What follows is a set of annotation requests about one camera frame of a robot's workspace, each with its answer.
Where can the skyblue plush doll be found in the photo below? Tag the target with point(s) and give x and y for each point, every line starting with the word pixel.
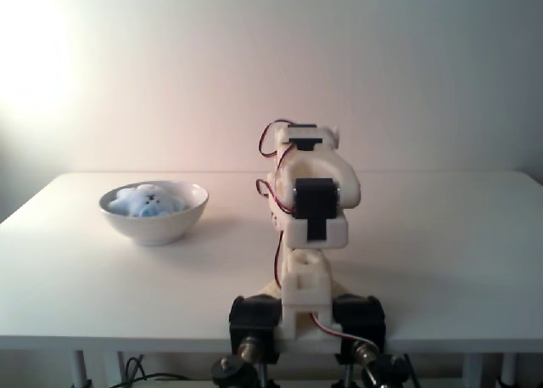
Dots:
pixel 146 201

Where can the white ceramic bowl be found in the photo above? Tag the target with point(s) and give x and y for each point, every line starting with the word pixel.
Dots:
pixel 152 231

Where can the black table clamp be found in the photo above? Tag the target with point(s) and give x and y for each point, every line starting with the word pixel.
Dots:
pixel 252 316
pixel 360 313

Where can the white table leg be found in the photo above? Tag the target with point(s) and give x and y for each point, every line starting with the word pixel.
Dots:
pixel 78 367
pixel 471 371
pixel 510 371
pixel 112 369

